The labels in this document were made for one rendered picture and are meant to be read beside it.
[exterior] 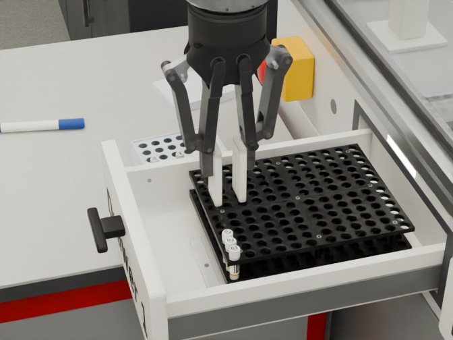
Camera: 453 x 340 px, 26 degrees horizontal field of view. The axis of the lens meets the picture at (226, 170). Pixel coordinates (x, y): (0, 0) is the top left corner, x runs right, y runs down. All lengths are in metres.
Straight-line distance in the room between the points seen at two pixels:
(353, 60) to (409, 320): 0.34
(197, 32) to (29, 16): 2.69
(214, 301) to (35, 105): 0.67
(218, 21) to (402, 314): 0.52
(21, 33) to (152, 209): 2.28
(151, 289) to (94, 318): 0.37
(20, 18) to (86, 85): 1.94
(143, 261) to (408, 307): 0.38
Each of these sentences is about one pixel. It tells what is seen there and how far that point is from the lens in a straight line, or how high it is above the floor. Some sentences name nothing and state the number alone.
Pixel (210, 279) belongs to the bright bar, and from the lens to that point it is 1.13.
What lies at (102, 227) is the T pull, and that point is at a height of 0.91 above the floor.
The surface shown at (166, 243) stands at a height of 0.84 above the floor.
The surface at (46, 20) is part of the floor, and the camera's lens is 3.56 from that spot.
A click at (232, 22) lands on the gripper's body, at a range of 0.91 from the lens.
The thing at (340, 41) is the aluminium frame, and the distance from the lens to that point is 1.32.
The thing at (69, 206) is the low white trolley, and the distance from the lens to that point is 1.39.
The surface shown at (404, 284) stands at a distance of 1.13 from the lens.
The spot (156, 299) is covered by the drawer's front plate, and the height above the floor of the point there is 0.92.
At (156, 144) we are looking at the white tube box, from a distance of 1.45.
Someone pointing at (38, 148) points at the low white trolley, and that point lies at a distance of 1.52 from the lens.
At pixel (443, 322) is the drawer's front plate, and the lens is 1.12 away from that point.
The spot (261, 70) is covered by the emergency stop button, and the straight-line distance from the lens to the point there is 1.44.
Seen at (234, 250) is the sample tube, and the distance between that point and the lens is 1.07.
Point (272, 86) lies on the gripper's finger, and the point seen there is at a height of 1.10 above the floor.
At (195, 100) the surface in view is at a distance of 1.58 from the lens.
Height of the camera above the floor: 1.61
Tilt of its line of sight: 36 degrees down
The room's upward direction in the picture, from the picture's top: straight up
